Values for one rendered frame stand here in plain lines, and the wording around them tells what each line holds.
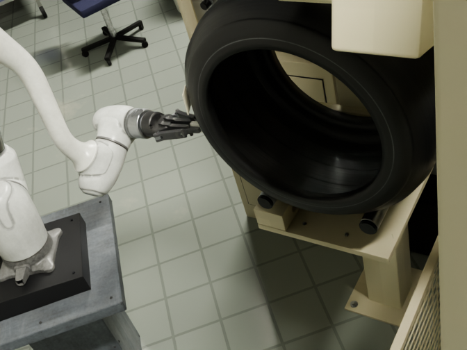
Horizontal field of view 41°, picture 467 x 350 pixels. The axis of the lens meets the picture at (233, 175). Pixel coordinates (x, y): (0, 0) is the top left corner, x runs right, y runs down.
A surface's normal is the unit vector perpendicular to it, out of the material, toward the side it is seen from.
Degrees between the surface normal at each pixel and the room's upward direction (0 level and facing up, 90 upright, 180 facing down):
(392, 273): 90
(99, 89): 0
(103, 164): 67
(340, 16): 72
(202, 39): 55
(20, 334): 0
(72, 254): 3
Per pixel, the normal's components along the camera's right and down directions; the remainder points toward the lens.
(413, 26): -0.54, 0.41
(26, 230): 0.79, 0.22
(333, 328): -0.23, -0.72
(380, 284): -0.49, 0.67
